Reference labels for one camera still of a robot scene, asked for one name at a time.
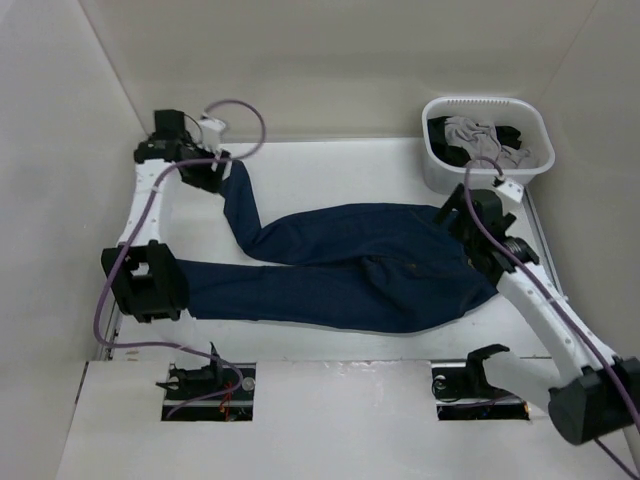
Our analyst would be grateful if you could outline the dark blue denim trousers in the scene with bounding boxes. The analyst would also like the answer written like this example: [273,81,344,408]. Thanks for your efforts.
[180,163,496,334]

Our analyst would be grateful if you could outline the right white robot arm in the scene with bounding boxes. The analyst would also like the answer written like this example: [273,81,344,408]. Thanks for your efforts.
[435,179,639,445]

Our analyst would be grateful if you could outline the grey crumpled garment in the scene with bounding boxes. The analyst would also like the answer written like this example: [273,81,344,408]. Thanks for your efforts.
[439,116,538,169]

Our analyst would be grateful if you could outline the white plastic laundry basket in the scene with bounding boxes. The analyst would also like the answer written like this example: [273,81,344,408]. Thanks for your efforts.
[421,96,556,194]

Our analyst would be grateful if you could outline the black crumpled garment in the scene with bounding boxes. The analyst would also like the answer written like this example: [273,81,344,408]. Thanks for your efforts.
[427,116,525,168]

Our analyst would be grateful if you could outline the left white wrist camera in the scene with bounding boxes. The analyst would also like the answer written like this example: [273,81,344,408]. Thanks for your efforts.
[197,116,227,152]

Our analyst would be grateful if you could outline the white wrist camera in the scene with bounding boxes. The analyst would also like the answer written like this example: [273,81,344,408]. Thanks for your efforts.
[197,116,227,152]
[492,175,524,211]

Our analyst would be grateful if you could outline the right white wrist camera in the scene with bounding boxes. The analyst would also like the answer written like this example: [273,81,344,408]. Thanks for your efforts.
[492,175,524,211]

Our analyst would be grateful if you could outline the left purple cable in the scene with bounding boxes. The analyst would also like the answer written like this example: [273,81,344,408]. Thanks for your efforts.
[94,99,267,420]

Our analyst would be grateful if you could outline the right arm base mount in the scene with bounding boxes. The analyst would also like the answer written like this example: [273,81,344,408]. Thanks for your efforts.
[431,361,530,421]

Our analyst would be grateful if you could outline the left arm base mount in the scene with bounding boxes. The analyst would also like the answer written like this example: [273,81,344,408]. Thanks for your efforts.
[156,363,257,423]

